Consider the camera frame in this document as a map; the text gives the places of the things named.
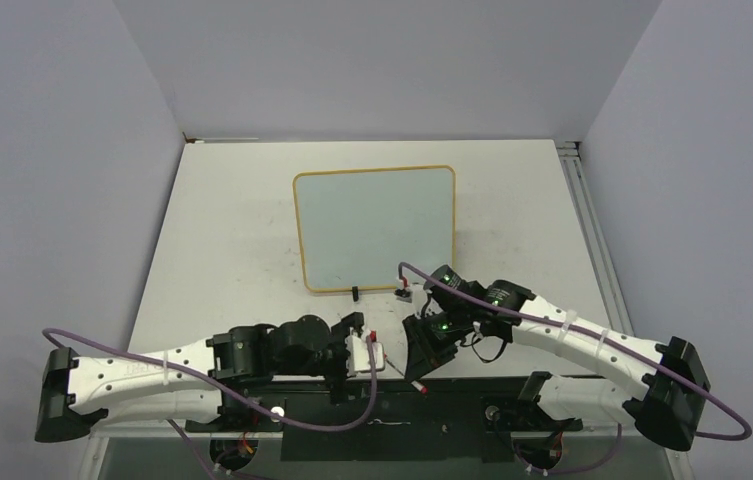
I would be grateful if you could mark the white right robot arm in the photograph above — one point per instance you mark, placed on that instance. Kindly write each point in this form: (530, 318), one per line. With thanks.
(656, 387)

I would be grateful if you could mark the aluminium front frame rail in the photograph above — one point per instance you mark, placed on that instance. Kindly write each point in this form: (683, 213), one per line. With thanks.
(154, 450)

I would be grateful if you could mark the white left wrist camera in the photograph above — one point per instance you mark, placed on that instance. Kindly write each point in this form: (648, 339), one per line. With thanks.
(364, 355)

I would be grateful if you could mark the yellow framed whiteboard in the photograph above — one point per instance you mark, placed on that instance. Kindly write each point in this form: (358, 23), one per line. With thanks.
(355, 226)

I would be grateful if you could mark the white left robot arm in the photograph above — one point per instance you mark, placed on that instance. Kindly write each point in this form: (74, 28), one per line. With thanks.
(210, 382)

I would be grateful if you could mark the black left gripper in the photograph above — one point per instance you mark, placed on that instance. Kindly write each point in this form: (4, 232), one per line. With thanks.
(337, 382)

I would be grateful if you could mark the aluminium right side rail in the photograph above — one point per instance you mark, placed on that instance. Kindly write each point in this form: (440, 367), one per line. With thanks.
(611, 293)

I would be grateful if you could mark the red white marker pen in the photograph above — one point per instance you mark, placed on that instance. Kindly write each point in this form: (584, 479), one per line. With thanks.
(414, 383)

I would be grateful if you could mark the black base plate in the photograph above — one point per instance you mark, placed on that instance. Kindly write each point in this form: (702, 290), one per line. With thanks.
(454, 418)

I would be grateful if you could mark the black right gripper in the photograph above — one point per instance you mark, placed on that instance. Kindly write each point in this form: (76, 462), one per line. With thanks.
(424, 354)

